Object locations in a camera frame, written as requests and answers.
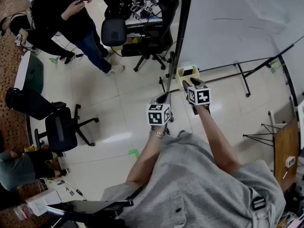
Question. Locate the person's grey shirt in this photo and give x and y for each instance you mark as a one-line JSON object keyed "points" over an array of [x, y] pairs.
{"points": [[197, 189]]}

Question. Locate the wooden side table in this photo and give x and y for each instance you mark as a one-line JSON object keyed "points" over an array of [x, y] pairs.
{"points": [[286, 148]]}

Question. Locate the cream whiteboard box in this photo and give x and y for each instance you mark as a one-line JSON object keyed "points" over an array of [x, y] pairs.
{"points": [[180, 79]]}

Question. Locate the black office chair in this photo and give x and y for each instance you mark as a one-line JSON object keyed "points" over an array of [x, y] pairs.
{"points": [[152, 41], [59, 127]]}

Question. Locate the green and white table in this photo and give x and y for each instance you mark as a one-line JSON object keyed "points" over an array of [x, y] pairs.
{"points": [[31, 72]]}

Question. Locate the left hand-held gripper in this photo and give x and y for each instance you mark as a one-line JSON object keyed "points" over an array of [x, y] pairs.
{"points": [[155, 117]]}

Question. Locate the black hard case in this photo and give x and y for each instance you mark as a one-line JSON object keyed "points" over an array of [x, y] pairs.
{"points": [[113, 32]]}

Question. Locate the spare hand-held grippers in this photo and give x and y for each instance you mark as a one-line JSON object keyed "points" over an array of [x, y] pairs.
{"points": [[140, 6]]}

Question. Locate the white pen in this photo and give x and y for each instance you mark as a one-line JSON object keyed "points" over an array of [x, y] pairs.
{"points": [[285, 175]]}

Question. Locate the black whiteboard stand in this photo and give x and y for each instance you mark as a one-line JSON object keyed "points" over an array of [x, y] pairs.
{"points": [[180, 32]]}

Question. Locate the clear plastic bottle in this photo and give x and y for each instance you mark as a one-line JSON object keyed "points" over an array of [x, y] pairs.
{"points": [[22, 211]]}

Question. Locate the small white holder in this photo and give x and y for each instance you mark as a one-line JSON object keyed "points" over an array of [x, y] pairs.
{"points": [[290, 161]]}

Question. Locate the silver wristwatch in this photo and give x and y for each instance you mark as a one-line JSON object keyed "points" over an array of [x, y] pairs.
{"points": [[156, 134]]}

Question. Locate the person's right forearm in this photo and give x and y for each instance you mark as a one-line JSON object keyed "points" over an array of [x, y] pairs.
{"points": [[218, 141]]}

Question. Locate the white cardboard box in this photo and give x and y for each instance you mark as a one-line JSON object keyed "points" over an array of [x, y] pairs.
{"points": [[42, 201]]}

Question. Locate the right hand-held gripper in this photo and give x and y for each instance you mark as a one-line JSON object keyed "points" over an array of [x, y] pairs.
{"points": [[200, 95]]}

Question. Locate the green bottle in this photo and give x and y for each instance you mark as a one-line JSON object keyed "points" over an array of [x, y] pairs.
{"points": [[53, 61]]}

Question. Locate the large whiteboard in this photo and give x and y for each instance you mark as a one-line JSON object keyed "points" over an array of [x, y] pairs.
{"points": [[237, 20]]}

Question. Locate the green floor tape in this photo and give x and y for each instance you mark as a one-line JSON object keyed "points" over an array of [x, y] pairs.
{"points": [[134, 152]]}

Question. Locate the person's left forearm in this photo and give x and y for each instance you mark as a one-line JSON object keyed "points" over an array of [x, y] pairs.
{"points": [[147, 158]]}

